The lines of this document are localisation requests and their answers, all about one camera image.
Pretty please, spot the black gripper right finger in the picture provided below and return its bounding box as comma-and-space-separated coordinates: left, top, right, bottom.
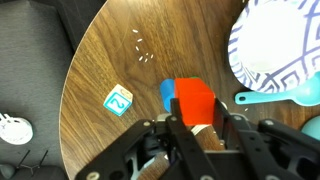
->
213, 99, 300, 180

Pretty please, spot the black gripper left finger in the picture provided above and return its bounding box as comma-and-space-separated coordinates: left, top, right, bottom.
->
165, 99, 217, 180

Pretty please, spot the red cube block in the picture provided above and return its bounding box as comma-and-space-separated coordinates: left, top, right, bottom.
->
174, 78, 215, 126

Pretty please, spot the blue cylindrical block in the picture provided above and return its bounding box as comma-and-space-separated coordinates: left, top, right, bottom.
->
160, 79, 174, 112

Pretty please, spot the number two wooden block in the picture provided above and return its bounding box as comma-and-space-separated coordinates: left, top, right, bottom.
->
103, 84, 133, 116

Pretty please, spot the small teal measuring cup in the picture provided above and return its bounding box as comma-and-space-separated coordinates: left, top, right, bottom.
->
301, 116, 320, 140

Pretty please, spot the large teal measuring cup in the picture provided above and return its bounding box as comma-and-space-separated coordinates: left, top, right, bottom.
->
234, 73, 320, 107

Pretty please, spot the blue patterned paper plate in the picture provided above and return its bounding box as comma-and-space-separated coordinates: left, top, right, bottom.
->
228, 0, 320, 93

